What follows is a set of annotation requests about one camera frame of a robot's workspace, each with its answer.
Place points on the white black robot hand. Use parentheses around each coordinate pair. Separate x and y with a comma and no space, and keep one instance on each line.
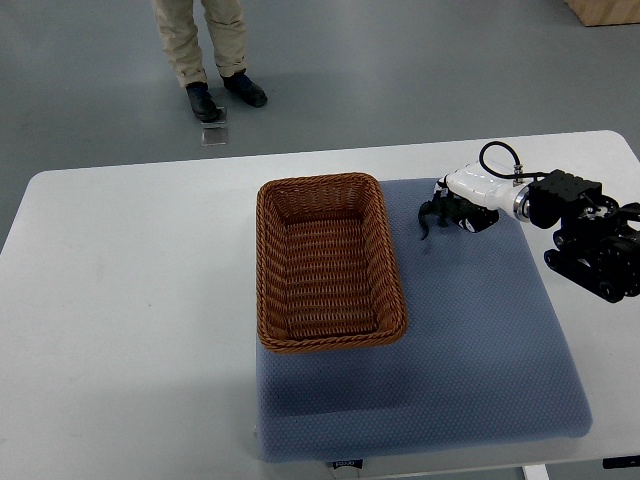
(473,196)

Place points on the dark toy crocodile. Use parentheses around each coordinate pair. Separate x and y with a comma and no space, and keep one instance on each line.
(435,216)

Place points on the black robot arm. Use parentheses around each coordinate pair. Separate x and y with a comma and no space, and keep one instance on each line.
(595,247)

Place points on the brown wicker basket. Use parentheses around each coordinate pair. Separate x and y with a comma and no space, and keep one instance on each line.
(326,271)

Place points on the blue grey foam cushion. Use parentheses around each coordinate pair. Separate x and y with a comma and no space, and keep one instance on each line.
(483,360)

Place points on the wooden box corner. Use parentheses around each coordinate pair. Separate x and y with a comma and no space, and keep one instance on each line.
(593,13)

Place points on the clear floor plate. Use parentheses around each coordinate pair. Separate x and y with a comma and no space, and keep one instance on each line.
(214,136)

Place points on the black table control panel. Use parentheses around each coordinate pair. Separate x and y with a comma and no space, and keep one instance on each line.
(621,462)

